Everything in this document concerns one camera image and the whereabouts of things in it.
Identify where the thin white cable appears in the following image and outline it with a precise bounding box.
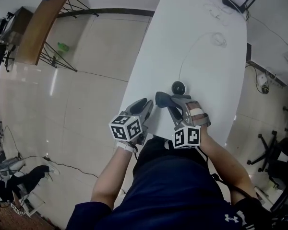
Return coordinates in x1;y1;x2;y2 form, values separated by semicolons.
179;32;228;83

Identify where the wooden desk with black legs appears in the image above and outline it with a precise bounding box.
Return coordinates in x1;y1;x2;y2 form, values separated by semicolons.
15;0;99;73

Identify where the white desk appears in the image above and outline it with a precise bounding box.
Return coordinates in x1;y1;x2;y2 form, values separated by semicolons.
118;0;248;147

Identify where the dark blue cloth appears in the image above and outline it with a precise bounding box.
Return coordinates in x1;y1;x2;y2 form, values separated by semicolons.
155;91;192;109

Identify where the white wristband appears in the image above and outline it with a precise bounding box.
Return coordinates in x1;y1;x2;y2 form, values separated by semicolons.
116;140;133;153

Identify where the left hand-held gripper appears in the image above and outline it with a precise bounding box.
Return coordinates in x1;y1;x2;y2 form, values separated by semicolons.
108;98;155;146

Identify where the tangled white cable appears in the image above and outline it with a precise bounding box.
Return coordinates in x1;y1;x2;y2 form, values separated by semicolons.
204;1;234;26

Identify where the black waist pouch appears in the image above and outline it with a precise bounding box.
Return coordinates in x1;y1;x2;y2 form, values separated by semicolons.
235;196;274;230

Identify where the black cable with adapter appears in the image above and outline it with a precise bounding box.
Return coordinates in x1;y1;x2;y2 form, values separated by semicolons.
4;124;99;178

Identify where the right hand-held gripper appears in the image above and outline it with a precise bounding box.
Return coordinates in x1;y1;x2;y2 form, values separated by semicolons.
167;95;212;150

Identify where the person's navy shirt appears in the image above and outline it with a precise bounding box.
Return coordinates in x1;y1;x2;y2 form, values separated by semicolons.
65;138;267;230

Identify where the person's right hand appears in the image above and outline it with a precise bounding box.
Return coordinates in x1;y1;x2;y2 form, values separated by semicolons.
186;101;209;127

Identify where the black office chair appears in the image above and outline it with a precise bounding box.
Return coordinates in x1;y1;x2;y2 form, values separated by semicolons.
247;130;288;189

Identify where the white shelf rack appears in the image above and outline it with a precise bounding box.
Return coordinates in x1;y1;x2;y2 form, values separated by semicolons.
12;190;47;218

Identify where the person's right forearm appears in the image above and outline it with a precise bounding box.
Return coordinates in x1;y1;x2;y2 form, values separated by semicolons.
199;128;258;201

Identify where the brown cabinet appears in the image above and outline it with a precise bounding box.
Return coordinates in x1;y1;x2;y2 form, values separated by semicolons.
0;6;35;42

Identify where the person's left forearm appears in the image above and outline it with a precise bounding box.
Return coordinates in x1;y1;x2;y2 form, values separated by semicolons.
90;147;133;210

